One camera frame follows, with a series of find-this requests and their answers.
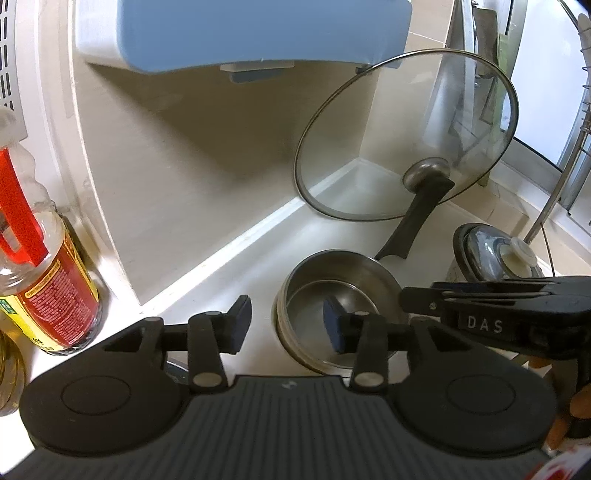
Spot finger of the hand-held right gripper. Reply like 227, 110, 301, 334
399, 277, 465, 320

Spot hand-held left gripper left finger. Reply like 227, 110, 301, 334
99, 295, 253, 393

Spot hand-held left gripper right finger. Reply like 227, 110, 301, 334
323, 295, 504, 389

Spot stainless steel pot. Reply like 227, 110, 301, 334
274, 249, 413, 376

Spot person's right hand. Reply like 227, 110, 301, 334
529, 356, 591, 457

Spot leaning steel tray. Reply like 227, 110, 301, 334
434, 0, 486, 174

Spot white and blue water dispenser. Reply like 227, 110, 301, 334
75, 0, 415, 85

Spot white perforated panel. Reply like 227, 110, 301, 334
0, 0, 38, 141

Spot glass lid with black handle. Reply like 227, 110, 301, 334
294, 48, 519, 262

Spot oil bottle with red handle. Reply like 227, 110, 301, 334
0, 108, 110, 357

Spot dark oil bottle yellow handle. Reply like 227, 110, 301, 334
0, 330, 29, 417

